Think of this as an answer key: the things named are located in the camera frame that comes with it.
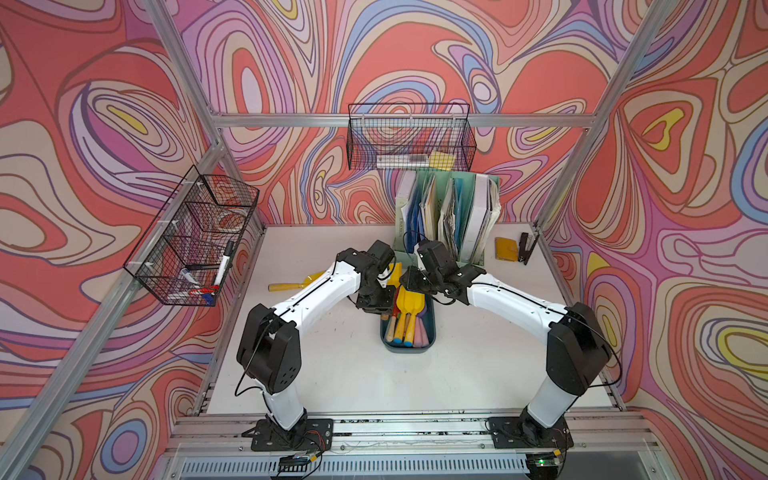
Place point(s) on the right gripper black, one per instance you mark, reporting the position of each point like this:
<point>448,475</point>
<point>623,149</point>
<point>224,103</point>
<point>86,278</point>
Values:
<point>410,272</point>

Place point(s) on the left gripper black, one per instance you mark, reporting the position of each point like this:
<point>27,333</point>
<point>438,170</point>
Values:
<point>385,306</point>

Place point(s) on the yellow shovel blue-tipped handle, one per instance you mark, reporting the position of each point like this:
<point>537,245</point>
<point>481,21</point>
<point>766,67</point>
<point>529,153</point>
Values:
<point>414,304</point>

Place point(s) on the red square shovel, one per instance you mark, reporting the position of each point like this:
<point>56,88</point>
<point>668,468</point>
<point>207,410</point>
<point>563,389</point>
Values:
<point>391,325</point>

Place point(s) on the yellow round shovel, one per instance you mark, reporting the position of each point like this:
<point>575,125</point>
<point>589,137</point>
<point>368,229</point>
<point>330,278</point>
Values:
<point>277,287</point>

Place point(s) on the yellow shovel wooden handle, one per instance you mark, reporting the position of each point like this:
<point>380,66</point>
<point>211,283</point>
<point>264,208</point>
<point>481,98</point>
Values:
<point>395,275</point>

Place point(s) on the yellow square shovel yellow handle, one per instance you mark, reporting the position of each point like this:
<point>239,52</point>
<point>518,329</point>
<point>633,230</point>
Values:
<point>403,305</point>

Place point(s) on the purple trowel pink handle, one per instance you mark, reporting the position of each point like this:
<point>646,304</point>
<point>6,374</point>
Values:
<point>421,334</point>

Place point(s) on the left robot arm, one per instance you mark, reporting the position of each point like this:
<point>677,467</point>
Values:
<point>270,347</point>

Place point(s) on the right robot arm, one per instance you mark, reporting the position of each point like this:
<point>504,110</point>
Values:
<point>576,348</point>

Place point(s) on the teal storage box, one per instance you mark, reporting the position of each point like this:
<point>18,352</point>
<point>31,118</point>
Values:
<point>428,315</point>

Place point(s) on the clear box in basket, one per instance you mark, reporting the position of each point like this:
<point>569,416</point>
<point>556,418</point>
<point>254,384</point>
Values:
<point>402,161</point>

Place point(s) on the blue folder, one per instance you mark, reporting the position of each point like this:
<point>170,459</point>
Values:
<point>415,228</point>

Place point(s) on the yellow sticky note pad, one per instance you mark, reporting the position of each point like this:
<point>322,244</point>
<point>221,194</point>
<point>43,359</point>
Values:
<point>506,249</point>

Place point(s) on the green file organizer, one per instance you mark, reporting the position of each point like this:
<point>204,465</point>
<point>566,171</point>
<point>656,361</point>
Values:
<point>445,205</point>

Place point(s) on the white book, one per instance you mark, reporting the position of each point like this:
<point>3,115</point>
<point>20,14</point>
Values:
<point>477,221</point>

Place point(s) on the black stapler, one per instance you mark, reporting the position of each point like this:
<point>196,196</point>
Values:
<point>527,243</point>

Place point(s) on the yellow sponge in basket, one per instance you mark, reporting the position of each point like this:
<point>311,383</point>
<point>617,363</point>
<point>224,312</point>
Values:
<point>441,160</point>

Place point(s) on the black white marker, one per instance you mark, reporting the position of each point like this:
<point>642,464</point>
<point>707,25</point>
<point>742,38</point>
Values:
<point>224,263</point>

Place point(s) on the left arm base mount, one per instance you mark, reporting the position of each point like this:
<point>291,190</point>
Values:
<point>309,434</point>

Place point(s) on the back wire basket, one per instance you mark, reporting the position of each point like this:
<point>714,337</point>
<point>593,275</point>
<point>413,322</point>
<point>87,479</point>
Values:
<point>409,128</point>

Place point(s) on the wire basket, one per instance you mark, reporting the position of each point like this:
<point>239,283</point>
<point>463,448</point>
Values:
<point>177,260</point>
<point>409,128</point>

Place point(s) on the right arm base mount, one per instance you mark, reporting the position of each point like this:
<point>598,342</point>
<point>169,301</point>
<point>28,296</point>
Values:
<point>523,432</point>

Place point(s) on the left wire basket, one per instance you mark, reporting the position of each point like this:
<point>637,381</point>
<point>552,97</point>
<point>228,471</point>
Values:
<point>177,260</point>

